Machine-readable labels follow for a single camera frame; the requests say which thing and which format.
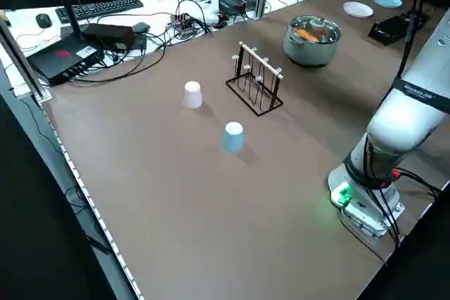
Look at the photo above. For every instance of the blue cup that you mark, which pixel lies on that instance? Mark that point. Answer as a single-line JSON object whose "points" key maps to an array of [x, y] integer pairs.
{"points": [[232, 140]]}

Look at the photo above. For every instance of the pink cup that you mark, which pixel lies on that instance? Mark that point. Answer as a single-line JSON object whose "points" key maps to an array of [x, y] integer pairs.
{"points": [[192, 96]]}

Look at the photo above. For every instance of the blue plate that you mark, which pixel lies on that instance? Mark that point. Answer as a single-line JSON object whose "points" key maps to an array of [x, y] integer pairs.
{"points": [[387, 0]]}

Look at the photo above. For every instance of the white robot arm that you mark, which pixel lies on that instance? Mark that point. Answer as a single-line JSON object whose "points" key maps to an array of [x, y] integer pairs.
{"points": [[404, 121]]}

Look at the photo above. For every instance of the black drying rack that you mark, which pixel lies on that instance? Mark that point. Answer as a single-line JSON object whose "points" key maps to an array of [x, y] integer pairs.
{"points": [[386, 29]]}

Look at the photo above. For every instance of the small red-topped joystick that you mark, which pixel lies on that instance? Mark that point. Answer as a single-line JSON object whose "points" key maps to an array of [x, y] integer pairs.
{"points": [[220, 21]]}

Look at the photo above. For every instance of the usb hub with plugs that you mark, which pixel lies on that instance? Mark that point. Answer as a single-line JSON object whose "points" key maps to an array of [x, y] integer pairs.
{"points": [[184, 25]]}

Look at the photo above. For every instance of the steel cooking pot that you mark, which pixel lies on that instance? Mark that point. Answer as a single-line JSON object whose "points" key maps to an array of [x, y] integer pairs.
{"points": [[309, 53]]}

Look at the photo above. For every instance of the orange carrot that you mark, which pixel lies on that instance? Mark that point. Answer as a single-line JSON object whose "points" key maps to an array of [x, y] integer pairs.
{"points": [[306, 35]]}

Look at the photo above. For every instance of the glass pot lid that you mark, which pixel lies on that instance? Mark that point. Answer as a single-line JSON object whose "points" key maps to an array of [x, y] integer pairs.
{"points": [[321, 31]]}

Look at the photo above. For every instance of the dark rectangular box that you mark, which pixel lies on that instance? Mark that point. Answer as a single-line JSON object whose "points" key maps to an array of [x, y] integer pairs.
{"points": [[112, 34]]}

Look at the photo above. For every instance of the black keyboard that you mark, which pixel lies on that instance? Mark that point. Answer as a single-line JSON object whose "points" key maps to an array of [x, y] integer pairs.
{"points": [[102, 6]]}

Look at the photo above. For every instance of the black box with red logo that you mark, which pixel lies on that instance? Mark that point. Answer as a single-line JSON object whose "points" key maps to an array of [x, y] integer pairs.
{"points": [[59, 63]]}

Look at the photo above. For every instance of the pink plate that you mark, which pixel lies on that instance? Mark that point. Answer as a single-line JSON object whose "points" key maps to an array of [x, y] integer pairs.
{"points": [[358, 9]]}

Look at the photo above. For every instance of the black stand pole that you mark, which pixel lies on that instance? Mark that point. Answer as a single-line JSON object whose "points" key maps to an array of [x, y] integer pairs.
{"points": [[72, 17]]}

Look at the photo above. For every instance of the black computer mouse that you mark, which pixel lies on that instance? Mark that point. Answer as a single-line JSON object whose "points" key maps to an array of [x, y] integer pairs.
{"points": [[43, 20]]}

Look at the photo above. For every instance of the aluminium frame bar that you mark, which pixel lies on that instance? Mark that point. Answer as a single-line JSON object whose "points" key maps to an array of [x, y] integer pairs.
{"points": [[24, 64]]}

